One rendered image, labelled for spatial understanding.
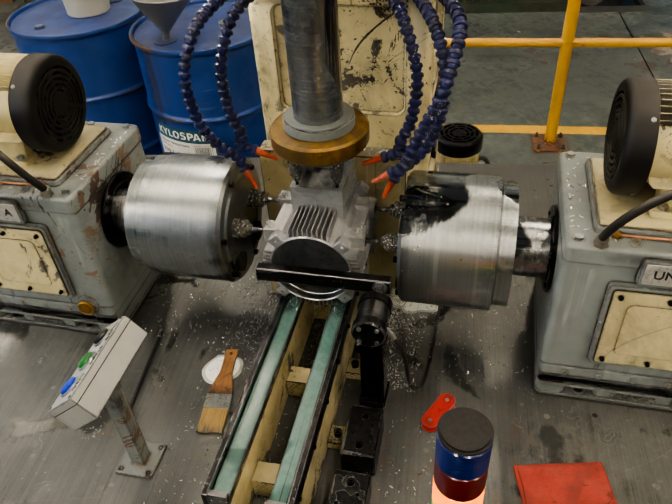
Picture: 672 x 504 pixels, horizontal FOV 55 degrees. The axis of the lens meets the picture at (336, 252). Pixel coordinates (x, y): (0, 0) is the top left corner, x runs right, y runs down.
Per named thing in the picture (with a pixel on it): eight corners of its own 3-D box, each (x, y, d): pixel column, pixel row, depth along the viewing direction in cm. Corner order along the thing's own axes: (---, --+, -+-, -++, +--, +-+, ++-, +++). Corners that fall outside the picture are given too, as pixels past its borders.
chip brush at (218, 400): (221, 350, 135) (220, 347, 135) (244, 351, 135) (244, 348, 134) (196, 434, 120) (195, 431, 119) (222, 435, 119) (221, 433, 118)
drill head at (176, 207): (138, 218, 153) (108, 125, 137) (285, 232, 146) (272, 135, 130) (85, 290, 135) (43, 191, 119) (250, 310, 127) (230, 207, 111)
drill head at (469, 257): (374, 241, 142) (372, 141, 126) (570, 259, 134) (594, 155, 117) (352, 322, 123) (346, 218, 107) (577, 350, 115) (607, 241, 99)
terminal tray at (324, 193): (307, 182, 133) (304, 152, 128) (358, 186, 130) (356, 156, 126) (291, 217, 124) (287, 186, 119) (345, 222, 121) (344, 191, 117)
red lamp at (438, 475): (436, 452, 78) (437, 430, 75) (487, 460, 77) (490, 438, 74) (430, 497, 73) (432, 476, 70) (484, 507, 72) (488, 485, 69)
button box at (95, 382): (126, 347, 110) (101, 328, 108) (149, 332, 106) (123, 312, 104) (74, 431, 97) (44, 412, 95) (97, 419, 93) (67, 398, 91)
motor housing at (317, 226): (295, 239, 143) (285, 166, 131) (379, 247, 139) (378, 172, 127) (268, 301, 128) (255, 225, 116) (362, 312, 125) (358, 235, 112)
